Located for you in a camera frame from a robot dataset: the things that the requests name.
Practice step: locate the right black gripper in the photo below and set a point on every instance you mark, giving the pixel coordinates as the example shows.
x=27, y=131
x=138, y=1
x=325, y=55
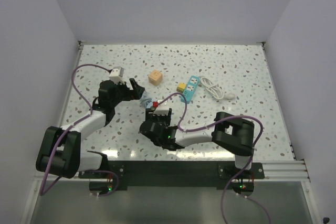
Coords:
x=151, y=117

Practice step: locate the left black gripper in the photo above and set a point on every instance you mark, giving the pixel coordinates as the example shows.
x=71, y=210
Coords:
x=134, y=94

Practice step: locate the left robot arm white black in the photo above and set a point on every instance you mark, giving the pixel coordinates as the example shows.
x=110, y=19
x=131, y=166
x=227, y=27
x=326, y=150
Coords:
x=60, y=152

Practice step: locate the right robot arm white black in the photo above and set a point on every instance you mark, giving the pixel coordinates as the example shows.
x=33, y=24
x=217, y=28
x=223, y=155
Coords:
x=232, y=133

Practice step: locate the yellow green plug adapter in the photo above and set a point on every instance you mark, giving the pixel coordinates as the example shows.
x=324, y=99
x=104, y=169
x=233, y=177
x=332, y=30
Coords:
x=181, y=87

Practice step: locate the round light blue socket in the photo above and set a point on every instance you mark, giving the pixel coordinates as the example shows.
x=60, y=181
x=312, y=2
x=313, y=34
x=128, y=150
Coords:
x=150, y=105

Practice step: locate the beige cube socket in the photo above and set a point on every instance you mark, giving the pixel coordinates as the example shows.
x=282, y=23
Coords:
x=155, y=77

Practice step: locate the teal power strip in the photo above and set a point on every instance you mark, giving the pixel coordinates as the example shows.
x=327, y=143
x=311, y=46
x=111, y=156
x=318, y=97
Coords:
x=191, y=87

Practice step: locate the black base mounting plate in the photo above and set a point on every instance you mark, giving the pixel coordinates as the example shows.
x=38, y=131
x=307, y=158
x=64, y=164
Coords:
x=120, y=175

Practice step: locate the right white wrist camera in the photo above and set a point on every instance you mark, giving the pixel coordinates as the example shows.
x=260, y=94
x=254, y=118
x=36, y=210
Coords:
x=160, y=108

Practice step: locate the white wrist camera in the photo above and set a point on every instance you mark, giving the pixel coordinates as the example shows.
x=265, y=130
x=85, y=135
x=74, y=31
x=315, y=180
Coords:
x=116, y=75
x=160, y=108

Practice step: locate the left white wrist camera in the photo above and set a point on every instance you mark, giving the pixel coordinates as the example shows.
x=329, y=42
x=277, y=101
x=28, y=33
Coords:
x=116, y=75

